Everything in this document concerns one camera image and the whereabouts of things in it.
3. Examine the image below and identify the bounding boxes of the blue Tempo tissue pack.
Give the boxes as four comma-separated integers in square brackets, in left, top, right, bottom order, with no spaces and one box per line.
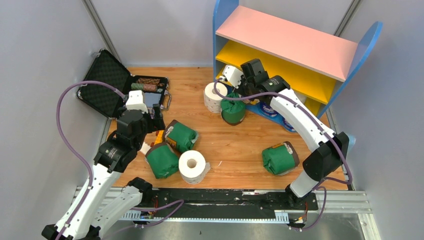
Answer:
[259,101,279,118]

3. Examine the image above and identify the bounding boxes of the cream roll brown band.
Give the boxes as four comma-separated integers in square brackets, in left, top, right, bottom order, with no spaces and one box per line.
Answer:
[295,91,308,104]

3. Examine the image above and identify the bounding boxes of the cream roll blue picture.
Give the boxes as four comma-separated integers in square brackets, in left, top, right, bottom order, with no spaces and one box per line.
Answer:
[242,96,264,106]

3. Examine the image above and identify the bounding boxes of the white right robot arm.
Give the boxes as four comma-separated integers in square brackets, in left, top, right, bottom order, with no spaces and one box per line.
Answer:
[236,58,350,209]

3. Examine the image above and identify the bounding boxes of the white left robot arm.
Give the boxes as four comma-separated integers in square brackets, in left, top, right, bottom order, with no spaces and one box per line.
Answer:
[41,104,165,240]

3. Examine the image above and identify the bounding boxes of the blue shelf with coloured boards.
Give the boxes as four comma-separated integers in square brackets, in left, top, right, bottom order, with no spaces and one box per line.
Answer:
[212,0,383,117]

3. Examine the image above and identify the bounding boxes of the white toy brick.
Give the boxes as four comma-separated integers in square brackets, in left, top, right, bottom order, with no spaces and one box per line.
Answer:
[139,142,151,155]

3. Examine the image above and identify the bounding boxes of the green wrapped roll brown band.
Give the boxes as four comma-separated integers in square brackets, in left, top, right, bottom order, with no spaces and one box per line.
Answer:
[162,119,199,153]

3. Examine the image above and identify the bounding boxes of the blue playing card deck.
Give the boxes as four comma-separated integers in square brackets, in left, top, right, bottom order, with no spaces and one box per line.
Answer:
[143,92,162,108]

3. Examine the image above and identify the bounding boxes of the green wrapped roll front left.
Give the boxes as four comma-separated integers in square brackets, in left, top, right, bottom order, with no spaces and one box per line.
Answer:
[145,142,179,179]

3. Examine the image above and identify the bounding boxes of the plain green wrapped roll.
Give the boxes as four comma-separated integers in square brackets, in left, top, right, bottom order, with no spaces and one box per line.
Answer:
[220,98,246,126]

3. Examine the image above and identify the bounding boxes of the plain white paper towel roll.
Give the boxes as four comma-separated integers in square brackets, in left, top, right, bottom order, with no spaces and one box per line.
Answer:
[203,82,228,114]

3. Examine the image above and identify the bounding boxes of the white paper towel roll front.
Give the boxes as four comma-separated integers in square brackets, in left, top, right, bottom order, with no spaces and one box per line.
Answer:
[178,150,211,185]

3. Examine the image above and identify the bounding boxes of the black poker chip case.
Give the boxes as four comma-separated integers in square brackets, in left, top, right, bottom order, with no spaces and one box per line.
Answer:
[76,49,172,119]

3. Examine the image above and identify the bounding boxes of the green wrapped roll right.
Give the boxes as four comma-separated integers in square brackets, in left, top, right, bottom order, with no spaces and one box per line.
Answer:
[261,141,300,176]

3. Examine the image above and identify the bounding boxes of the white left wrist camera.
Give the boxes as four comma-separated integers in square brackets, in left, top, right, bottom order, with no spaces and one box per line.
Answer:
[125,90,148,113]

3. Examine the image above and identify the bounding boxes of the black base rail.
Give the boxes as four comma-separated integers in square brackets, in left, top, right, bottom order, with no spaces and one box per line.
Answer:
[136,188,319,220]

